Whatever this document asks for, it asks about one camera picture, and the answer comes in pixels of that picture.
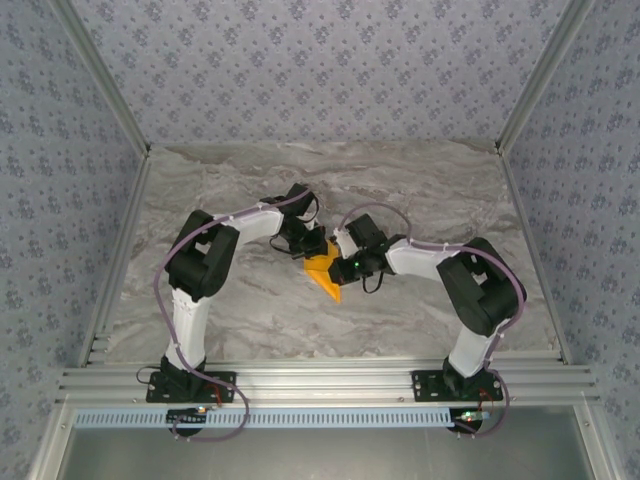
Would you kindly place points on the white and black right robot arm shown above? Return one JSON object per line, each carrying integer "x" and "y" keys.
{"x": 472, "y": 350}

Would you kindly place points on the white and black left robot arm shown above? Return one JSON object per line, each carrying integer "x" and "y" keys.
{"x": 187, "y": 330}

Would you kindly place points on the left controller board with LED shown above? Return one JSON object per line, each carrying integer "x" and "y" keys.
{"x": 187, "y": 416}

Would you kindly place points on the aluminium mounting rail beam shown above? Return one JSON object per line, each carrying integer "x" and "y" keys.
{"x": 325, "y": 382}

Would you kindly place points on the aluminium frame post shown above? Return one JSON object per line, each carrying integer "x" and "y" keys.
{"x": 100, "y": 75}
{"x": 545, "y": 75}

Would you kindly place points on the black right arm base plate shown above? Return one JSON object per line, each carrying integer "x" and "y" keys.
{"x": 430, "y": 387}

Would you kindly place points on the grey metal sheet panel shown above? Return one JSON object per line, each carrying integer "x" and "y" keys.
{"x": 325, "y": 457}

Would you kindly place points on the controller board with led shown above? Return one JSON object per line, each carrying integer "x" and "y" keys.
{"x": 187, "y": 416}
{"x": 470, "y": 417}

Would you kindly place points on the aluminium table side rail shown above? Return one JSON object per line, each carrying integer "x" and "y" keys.
{"x": 532, "y": 260}
{"x": 117, "y": 260}

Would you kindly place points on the right controller board with LED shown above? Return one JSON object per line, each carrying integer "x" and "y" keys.
{"x": 470, "y": 417}

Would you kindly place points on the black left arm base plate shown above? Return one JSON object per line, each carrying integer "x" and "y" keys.
{"x": 160, "y": 392}

